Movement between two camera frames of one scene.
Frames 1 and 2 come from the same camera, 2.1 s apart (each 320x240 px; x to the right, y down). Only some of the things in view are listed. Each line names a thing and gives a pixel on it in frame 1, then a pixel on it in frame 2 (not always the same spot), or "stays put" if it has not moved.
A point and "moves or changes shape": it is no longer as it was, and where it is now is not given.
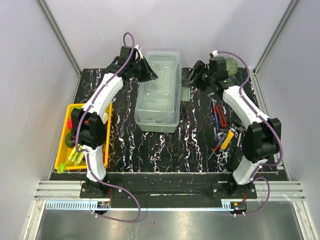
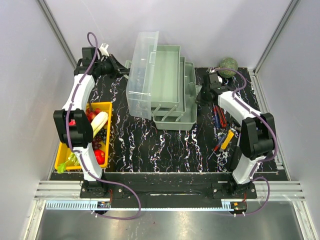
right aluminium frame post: x=293 y=6 stays put
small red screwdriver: x=220 y=141 stays put
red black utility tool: x=221 y=116 stays put
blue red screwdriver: x=217 y=122 stays put
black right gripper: x=199 y=68 to x=200 y=101
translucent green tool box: x=158 y=106 moves or changes shape
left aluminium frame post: x=59 y=35 stays put
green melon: x=231 y=66 stays put
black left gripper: x=149 y=74 to x=116 y=67
